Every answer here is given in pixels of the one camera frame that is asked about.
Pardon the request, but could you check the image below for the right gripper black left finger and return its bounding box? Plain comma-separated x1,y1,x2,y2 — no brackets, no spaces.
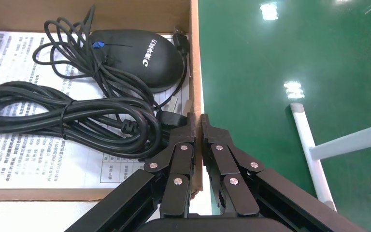
64,112,197,232

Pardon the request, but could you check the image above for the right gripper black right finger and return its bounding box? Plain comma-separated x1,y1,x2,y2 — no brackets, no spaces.
200,113,365,232

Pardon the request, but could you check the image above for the brown cardboard storage box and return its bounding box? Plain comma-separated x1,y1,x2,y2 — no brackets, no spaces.
0,0,205,203

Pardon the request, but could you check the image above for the white printed paper sheet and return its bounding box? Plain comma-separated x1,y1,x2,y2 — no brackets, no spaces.
0,30,191,189

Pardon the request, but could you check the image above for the white table leg frame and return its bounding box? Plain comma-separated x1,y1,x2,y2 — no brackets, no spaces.
289,102,371,212

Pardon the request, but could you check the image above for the black wired computer mouse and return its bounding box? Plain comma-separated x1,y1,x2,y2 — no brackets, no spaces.
31,4,191,111

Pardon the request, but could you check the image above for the bundled black power cord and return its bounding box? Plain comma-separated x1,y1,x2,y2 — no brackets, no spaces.
0,81,194,161

